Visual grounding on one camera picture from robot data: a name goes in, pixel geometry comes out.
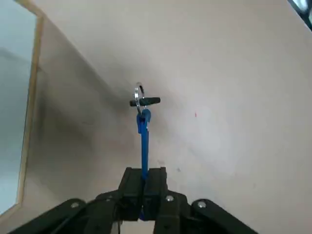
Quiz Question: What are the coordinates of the key with blue strap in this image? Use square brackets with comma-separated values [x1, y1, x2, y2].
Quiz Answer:
[129, 82, 162, 221]

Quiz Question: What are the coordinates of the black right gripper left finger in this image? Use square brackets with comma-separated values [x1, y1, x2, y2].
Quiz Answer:
[0, 167, 145, 234]

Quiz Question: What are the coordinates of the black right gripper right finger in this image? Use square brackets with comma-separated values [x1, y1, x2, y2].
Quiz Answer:
[143, 167, 259, 234]

